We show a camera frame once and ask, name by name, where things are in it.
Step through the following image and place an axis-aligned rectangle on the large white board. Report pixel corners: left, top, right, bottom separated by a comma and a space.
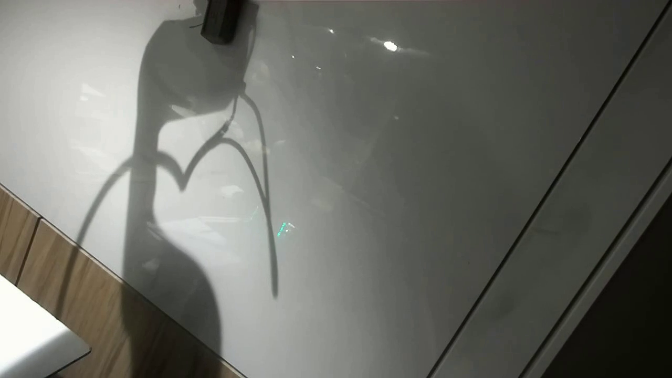
0, 0, 672, 378

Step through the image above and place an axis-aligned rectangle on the white tray shelf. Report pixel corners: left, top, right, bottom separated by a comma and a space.
0, 273, 93, 378

